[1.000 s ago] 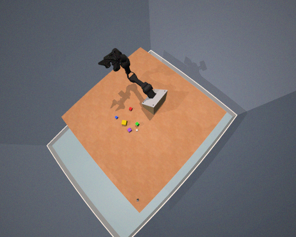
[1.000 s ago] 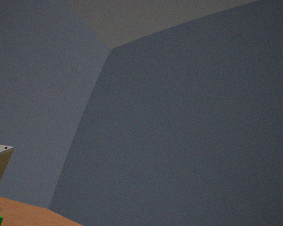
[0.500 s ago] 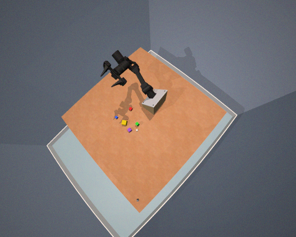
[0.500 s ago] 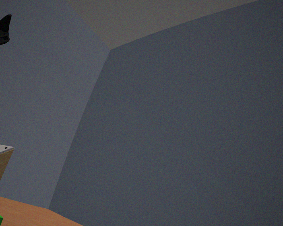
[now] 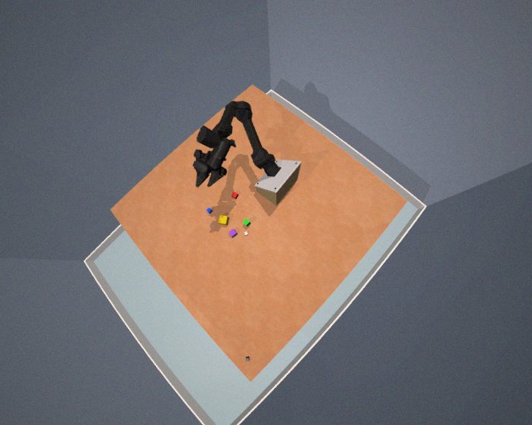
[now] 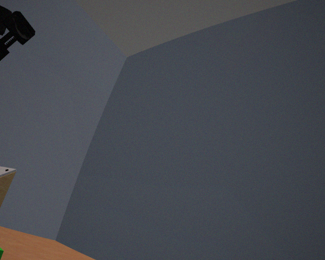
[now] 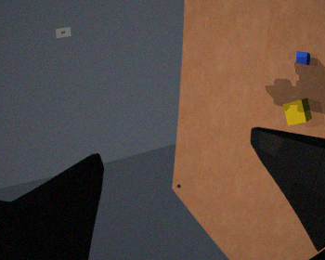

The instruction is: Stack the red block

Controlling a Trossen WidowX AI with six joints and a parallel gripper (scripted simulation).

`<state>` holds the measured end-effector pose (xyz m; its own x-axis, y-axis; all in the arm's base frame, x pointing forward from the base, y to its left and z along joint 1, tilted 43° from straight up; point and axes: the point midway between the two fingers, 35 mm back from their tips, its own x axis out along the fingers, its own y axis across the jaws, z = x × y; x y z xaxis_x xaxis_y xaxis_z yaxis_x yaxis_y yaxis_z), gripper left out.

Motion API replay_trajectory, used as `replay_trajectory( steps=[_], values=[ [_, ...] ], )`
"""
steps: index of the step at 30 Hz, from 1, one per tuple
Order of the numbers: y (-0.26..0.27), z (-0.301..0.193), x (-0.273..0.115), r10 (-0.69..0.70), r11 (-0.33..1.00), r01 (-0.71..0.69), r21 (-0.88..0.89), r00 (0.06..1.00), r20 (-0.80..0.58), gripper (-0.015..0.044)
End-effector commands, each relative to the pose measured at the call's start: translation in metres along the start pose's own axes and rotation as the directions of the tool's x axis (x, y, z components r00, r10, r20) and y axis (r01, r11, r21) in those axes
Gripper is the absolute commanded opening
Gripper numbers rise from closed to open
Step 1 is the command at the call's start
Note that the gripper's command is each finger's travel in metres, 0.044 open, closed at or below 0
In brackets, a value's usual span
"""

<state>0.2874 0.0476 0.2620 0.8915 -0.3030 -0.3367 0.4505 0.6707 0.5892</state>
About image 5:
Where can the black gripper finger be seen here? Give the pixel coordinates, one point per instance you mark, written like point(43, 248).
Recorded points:
point(201, 177)
point(213, 178)

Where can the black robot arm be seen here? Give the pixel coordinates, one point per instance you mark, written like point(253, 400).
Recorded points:
point(217, 138)

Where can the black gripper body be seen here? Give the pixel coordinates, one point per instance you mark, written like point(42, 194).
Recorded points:
point(214, 163)

